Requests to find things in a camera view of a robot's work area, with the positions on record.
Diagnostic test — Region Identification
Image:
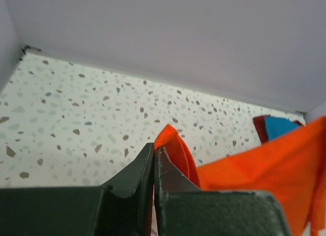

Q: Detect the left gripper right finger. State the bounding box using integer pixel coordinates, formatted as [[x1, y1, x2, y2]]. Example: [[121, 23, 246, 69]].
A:
[[154, 147, 291, 235]]

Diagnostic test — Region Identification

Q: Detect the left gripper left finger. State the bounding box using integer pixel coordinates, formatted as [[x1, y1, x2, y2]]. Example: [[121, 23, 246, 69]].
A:
[[1, 143, 154, 235]]

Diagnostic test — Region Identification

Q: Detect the orange t shirt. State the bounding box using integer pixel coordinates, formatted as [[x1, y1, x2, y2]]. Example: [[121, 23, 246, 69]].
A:
[[154, 117, 325, 235]]

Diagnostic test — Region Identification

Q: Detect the folded dark red t shirt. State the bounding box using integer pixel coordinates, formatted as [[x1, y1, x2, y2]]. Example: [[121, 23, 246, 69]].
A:
[[253, 115, 304, 144]]

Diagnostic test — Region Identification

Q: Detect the folded blue t shirt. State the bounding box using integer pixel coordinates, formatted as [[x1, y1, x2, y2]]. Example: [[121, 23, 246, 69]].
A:
[[264, 116, 302, 141]]

